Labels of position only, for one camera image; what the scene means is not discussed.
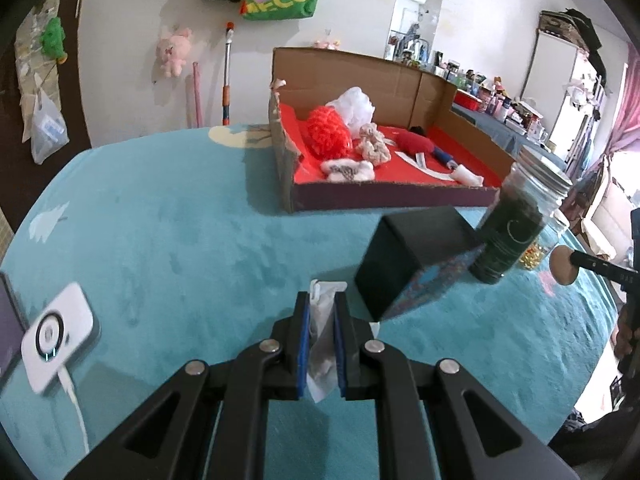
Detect clear jar with gold pieces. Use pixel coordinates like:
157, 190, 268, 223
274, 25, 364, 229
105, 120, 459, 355
520, 210, 571, 272

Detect white plastic bag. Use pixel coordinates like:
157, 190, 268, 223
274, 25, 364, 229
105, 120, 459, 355
30, 91, 70, 165

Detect person's right hand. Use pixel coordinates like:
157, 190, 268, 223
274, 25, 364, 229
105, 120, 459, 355
612, 300, 640, 376

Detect brown door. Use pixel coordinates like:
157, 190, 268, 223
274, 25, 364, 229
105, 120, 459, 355
0, 0, 93, 221

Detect cardboard box with red bottom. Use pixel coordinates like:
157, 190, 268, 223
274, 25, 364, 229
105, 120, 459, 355
270, 47, 518, 215

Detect wall mirror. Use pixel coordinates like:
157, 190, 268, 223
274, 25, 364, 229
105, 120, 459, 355
389, 0, 448, 63

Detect pink rolled tube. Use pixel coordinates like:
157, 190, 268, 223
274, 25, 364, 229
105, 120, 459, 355
191, 61, 203, 129

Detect red plastic box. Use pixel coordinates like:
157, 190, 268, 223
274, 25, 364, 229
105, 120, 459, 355
454, 91, 488, 112

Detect white power bank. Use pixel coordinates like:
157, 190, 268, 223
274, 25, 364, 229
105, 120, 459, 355
21, 281, 101, 396

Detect red crochet scrubber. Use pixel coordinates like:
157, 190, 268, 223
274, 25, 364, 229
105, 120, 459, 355
305, 106, 353, 160

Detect row of bottles and toiletries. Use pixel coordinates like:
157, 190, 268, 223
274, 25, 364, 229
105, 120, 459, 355
385, 30, 556, 146

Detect beige hanging organizer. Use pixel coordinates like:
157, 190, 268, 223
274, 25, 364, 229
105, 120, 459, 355
12, 0, 68, 106

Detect glass jar with metal lid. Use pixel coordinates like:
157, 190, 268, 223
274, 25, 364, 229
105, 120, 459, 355
469, 147, 573, 285

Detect mop stick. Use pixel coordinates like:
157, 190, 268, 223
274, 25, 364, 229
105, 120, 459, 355
221, 21, 236, 127

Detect white patterned sock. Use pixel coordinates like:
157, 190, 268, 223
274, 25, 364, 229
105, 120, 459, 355
320, 158, 376, 182

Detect white charging cable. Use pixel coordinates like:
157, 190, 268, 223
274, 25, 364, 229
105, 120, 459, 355
56, 367, 91, 453

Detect clear plastic packet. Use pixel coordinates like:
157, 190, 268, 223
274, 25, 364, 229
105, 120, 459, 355
306, 280, 348, 403

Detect side table with grey cloth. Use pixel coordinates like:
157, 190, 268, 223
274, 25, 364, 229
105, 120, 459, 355
450, 102, 566, 171

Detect red and blue plush toy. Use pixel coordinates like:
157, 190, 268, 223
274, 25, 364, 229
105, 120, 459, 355
395, 131, 486, 187

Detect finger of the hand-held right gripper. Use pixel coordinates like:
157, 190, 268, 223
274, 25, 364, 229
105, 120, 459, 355
570, 251, 638, 281

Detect white mesh bath pouf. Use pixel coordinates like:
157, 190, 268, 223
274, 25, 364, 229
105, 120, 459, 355
326, 86, 377, 136

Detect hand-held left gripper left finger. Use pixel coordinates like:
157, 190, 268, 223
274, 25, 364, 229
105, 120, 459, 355
65, 290, 311, 480

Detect green plush toy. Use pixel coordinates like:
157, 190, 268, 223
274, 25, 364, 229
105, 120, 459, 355
39, 16, 68, 64

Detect beige round puff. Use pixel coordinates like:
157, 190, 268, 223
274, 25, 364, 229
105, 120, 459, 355
549, 246, 581, 287

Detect black box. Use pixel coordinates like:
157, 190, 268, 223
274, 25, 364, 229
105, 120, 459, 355
354, 208, 483, 322

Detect beige scrunchie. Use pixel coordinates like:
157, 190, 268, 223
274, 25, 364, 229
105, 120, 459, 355
356, 122, 393, 165

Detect black bag on rack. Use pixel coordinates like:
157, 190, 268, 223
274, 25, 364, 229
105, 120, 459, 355
557, 8, 603, 76

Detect pink curtain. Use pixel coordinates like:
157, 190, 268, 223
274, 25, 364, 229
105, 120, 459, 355
595, 40, 640, 201

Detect person's dark clothing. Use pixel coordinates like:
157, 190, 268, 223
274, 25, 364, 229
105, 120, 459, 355
547, 375, 640, 468

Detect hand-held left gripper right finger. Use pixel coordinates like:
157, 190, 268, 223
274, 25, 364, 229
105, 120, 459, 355
334, 292, 581, 480

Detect pink pig plush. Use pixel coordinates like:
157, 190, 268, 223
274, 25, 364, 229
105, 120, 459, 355
156, 27, 195, 78

